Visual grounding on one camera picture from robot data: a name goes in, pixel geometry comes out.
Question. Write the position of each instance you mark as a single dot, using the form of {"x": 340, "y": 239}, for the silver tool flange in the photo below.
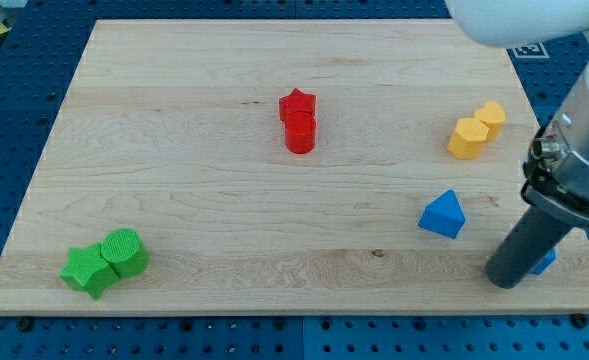
{"x": 557, "y": 164}

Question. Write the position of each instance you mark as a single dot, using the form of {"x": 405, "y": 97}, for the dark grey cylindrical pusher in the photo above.
{"x": 525, "y": 246}

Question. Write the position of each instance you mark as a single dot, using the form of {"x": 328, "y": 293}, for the blue triangle block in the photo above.
{"x": 444, "y": 215}

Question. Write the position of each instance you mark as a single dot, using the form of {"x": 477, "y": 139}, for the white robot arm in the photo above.
{"x": 512, "y": 23}

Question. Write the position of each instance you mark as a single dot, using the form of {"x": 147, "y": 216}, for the blue cube block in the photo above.
{"x": 545, "y": 262}

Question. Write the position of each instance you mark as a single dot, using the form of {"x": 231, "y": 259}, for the yellow heart block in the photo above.
{"x": 493, "y": 115}

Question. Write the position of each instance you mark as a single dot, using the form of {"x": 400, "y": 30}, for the yellow hexagon block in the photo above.
{"x": 468, "y": 138}

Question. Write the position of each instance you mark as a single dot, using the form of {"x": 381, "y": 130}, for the fiducial marker tag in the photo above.
{"x": 530, "y": 51}

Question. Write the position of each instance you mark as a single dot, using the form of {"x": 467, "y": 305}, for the red cylinder block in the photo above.
{"x": 300, "y": 132}

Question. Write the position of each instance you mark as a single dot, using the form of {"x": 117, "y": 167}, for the red star block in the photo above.
{"x": 297, "y": 101}

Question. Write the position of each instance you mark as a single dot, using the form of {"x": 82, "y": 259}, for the wooden board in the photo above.
{"x": 171, "y": 128}

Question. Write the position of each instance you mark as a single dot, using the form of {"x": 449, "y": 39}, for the green cylinder block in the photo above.
{"x": 124, "y": 250}

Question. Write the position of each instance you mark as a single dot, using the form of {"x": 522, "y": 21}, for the green star block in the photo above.
{"x": 88, "y": 271}

